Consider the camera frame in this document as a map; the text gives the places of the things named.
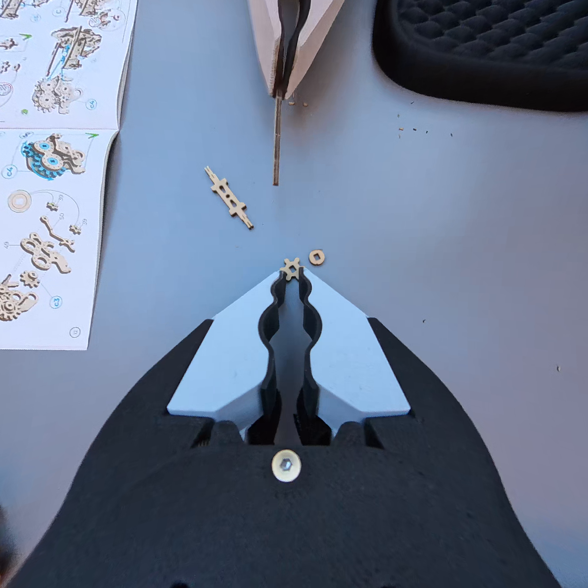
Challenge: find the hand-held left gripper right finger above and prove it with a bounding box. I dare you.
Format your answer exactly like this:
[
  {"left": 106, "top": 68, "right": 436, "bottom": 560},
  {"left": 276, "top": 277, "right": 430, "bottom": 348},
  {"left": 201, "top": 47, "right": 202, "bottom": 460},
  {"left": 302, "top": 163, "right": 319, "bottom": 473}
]
[{"left": 298, "top": 268, "right": 412, "bottom": 445}]

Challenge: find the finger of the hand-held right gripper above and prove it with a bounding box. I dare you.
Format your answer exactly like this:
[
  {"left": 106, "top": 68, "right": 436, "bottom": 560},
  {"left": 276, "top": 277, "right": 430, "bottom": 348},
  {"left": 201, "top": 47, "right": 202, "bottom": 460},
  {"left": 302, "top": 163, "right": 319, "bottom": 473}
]
[
  {"left": 281, "top": 0, "right": 346, "bottom": 100},
  {"left": 247, "top": 0, "right": 283, "bottom": 96}
]

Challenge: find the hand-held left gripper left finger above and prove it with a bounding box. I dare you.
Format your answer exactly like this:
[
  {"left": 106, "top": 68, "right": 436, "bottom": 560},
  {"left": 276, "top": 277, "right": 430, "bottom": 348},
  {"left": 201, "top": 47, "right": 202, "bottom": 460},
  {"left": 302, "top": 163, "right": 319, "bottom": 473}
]
[{"left": 167, "top": 270, "right": 282, "bottom": 445}]

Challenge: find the thin wooden stick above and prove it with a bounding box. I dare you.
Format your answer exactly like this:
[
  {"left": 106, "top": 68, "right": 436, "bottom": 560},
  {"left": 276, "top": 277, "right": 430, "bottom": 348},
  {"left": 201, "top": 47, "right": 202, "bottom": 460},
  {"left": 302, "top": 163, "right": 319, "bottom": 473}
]
[{"left": 272, "top": 94, "right": 282, "bottom": 187}]

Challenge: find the grey desk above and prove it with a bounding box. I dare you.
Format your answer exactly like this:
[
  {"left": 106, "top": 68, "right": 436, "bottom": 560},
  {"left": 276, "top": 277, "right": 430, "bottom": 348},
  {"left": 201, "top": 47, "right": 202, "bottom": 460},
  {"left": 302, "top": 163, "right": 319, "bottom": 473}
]
[{"left": 0, "top": 0, "right": 588, "bottom": 588}]

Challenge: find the long wooden connector piece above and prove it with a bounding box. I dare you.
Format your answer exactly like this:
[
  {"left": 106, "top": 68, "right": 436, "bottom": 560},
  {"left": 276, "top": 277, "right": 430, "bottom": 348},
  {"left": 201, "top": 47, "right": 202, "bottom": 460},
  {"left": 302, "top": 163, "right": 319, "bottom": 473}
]
[{"left": 204, "top": 165, "right": 254, "bottom": 230}]

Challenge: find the black foam mat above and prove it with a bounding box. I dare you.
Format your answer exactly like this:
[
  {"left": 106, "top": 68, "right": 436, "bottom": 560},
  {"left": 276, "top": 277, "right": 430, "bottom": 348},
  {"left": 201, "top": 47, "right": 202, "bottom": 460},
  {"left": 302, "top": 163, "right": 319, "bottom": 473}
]
[{"left": 372, "top": 0, "right": 588, "bottom": 113}]

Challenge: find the white instruction booklet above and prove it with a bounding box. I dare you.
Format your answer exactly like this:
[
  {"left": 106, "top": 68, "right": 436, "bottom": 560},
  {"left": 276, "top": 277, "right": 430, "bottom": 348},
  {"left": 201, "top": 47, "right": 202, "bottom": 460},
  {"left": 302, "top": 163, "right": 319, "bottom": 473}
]
[{"left": 0, "top": 0, "right": 138, "bottom": 351}]

